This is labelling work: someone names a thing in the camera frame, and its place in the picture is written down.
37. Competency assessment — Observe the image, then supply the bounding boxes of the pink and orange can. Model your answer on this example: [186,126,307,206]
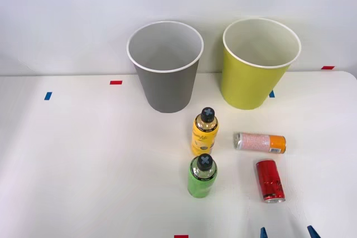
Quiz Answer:
[233,132,287,154]

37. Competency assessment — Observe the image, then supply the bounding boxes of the grey plastic waste bin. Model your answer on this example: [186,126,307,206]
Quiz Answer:
[126,20,205,114]

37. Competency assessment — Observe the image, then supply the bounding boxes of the red can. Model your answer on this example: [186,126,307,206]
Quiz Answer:
[255,158,286,203]

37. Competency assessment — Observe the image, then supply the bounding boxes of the yellow bottle with black cap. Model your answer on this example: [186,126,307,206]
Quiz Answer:
[191,106,220,157]

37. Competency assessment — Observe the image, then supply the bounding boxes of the green bottle with black cap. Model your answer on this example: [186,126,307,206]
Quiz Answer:
[187,153,218,198]

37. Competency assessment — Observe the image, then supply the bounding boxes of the yellow-green plastic waste bin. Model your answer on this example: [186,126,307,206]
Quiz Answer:
[221,17,302,110]

